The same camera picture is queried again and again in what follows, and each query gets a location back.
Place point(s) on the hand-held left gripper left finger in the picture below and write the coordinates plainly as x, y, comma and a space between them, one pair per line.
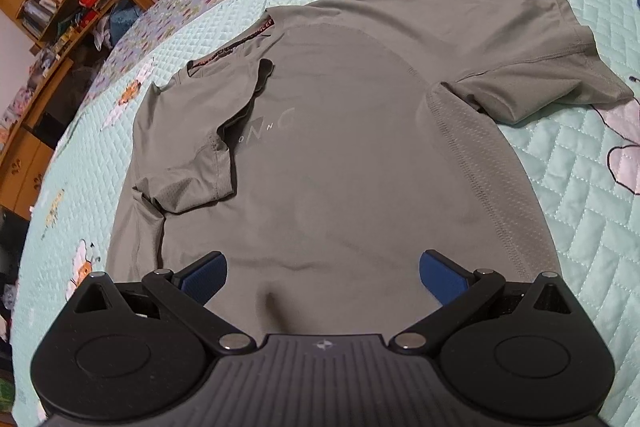
205, 277

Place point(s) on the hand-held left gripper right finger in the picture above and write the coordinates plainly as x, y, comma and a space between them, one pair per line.
440, 277

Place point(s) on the grey t-shirt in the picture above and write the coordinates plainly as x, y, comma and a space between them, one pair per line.
350, 132

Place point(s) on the bee print quilted blanket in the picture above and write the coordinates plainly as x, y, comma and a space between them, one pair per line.
575, 167

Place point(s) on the blue cloth bag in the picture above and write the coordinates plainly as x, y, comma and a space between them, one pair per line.
125, 19

